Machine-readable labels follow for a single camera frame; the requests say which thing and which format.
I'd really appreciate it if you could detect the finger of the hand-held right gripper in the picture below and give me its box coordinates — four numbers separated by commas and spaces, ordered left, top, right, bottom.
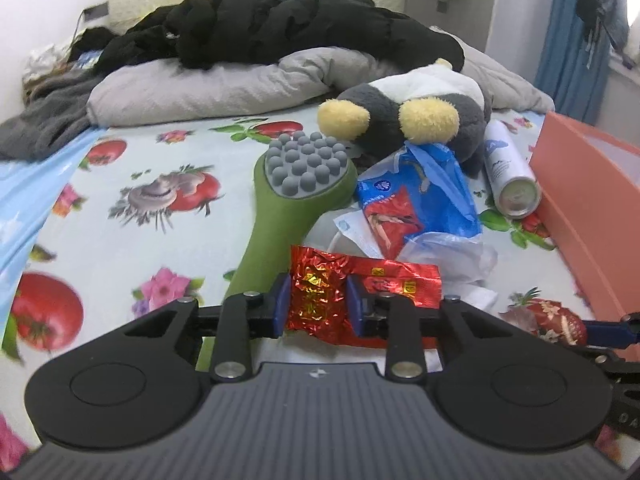
582, 312, 640, 348

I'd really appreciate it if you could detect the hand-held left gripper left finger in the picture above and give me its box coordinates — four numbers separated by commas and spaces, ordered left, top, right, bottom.
122, 274, 292, 382

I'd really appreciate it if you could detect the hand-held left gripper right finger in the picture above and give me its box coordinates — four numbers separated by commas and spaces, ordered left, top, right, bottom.
346, 274, 516, 381

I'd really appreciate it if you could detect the red foil packet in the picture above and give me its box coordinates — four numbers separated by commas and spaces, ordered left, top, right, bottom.
285, 245, 443, 348

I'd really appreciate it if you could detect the red floral pouch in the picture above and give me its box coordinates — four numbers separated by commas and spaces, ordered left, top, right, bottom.
500, 297, 588, 346

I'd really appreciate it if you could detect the blue and red packet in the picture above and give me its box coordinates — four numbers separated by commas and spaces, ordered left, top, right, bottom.
356, 142, 483, 261

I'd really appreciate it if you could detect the pink cardboard box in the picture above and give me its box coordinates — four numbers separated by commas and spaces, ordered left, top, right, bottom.
529, 111, 640, 328

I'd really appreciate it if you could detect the green massage brush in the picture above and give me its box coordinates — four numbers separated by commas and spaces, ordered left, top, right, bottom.
195, 131, 359, 371

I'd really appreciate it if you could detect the floral tomato print bed cover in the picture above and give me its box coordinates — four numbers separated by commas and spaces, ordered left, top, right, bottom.
0, 107, 640, 461

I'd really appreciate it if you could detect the white spray can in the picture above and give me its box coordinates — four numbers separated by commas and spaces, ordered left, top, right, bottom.
482, 119, 543, 220

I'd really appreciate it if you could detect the grey penguin plush toy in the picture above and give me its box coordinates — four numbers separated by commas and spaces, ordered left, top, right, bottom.
317, 57, 493, 177

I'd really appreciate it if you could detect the grey pillow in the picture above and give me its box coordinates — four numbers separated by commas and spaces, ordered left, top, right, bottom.
86, 35, 556, 128

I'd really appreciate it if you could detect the light blue bedsheet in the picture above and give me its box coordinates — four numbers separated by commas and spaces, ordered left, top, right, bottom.
0, 127, 108, 311

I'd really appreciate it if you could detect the black puffer jacket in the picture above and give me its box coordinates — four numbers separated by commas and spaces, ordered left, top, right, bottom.
70, 0, 466, 73

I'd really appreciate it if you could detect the blue curtain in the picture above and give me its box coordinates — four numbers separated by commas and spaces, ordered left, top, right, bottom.
532, 0, 631, 126

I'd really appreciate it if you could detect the dark grey fleece blanket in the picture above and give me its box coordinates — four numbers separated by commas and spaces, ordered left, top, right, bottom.
0, 67, 106, 161

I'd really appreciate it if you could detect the blue printed bag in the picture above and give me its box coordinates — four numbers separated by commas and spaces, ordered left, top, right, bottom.
70, 50, 103, 71

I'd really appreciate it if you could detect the black cloth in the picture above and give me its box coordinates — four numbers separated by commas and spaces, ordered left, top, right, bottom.
70, 25, 121, 61

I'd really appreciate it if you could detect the crumpled white cloth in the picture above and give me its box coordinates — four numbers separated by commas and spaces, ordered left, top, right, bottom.
22, 42, 76, 86

